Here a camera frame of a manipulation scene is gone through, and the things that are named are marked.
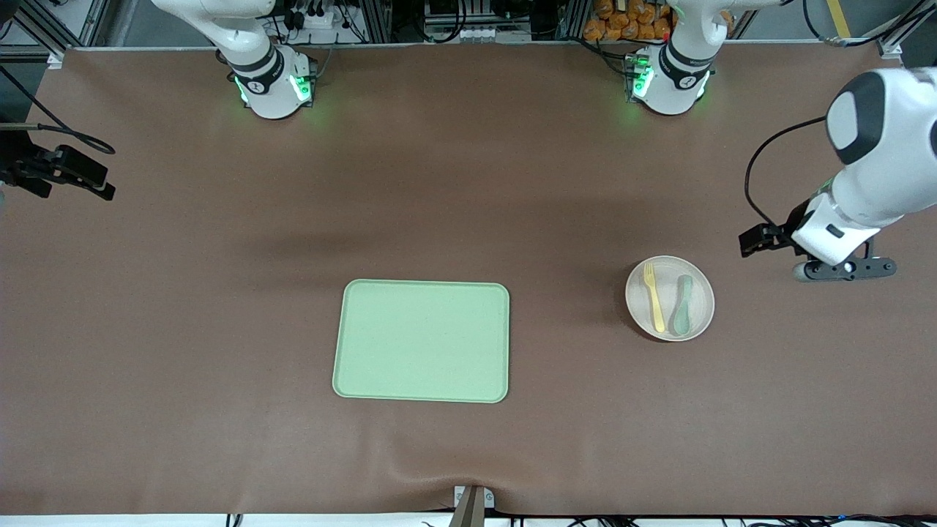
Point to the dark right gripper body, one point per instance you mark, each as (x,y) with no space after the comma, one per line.
(28,167)

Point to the beige round plate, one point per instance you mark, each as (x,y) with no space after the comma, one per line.
(703,293)

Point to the yellow plastic fork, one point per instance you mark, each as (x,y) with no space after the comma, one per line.
(656,307)

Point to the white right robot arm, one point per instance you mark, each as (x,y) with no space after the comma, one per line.
(256,51)

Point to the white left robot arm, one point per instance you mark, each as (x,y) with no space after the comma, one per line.
(886,146)

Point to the pale green plastic spoon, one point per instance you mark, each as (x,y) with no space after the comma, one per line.
(682,318)

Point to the white power strip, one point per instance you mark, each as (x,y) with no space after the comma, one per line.
(315,20)

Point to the light green rectangular tray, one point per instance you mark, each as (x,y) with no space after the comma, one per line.
(381,344)

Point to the black equipment rack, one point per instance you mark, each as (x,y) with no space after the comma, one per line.
(512,15)

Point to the white connector block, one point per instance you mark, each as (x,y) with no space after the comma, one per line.
(476,34)

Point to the aluminium frame strut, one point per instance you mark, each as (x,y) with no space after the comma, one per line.
(29,51)
(889,45)

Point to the white table edge bracket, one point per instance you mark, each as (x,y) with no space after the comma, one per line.
(489,499)

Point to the tan camera mount post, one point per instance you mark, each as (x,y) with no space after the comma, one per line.
(468,512)

